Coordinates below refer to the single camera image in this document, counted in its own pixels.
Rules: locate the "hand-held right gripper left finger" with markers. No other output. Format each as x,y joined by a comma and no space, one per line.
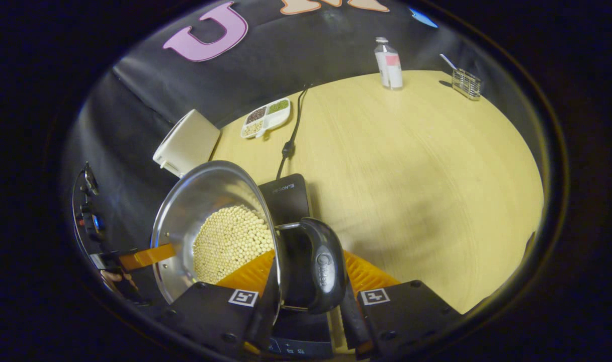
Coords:
263,322

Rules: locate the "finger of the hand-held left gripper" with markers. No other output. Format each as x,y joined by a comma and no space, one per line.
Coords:
147,257

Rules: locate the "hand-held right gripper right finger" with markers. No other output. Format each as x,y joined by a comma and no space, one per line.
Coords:
353,322

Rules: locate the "black induction cooktop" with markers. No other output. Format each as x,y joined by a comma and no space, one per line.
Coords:
288,198

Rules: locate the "pile of yellow beans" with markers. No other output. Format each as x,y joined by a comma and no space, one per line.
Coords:
233,241

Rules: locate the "white toaster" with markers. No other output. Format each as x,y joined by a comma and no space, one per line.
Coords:
187,143

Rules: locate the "white divided dish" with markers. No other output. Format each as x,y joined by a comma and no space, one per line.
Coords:
265,118

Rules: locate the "clear bottle with pink label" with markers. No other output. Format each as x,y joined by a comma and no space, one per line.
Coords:
390,68

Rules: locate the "striped straw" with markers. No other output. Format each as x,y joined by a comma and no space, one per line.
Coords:
448,61

